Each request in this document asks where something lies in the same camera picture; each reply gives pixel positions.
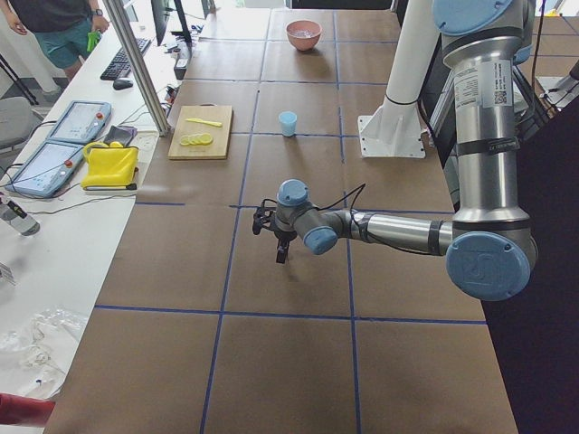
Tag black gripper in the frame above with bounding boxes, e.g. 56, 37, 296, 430
274, 229, 297, 264

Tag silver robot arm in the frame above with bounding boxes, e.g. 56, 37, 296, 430
253, 1, 537, 301

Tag light blue cup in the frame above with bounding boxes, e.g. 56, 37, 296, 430
278, 111, 298, 137

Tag pink bowl of ice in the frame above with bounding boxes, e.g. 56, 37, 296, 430
286, 20, 322, 52

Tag bamboo cutting board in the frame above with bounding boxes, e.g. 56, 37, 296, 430
167, 105, 233, 160

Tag yellow plastic knife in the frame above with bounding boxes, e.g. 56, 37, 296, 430
185, 118, 223, 127

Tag yellow cloth bag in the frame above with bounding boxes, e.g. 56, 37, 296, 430
81, 142, 138, 191

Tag purple grey wallet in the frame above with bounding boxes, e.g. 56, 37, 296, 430
103, 126, 138, 146

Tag black power strip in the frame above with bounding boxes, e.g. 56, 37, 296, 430
172, 44, 192, 80

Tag black computer mouse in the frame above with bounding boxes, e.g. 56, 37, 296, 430
112, 78, 133, 90

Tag far teach pendant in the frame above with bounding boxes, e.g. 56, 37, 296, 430
48, 100, 112, 145

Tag teach pendant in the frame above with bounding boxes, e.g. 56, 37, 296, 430
48, 100, 112, 145
5, 139, 83, 198

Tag black keyboard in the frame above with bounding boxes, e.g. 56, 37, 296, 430
100, 38, 151, 81

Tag near teach pendant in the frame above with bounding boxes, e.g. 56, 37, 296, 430
5, 139, 83, 198

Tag black monitor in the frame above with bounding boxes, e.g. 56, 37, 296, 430
150, 0, 174, 45

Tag crumpled clear plastic bags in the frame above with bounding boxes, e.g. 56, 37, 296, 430
1, 307, 88, 399

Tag clear water bottle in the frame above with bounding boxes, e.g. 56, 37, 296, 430
1, 193, 40, 236

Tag green plastic tool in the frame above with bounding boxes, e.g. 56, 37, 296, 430
86, 31, 101, 53

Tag person in teal shorts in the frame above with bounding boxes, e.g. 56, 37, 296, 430
1, 0, 109, 80

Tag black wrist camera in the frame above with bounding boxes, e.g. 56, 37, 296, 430
252, 206, 276, 235

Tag black camera cable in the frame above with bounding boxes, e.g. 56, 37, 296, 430
261, 182, 449, 254

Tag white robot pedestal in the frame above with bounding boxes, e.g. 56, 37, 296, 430
357, 0, 441, 159

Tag aluminium frame post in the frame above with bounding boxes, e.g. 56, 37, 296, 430
103, 0, 171, 137

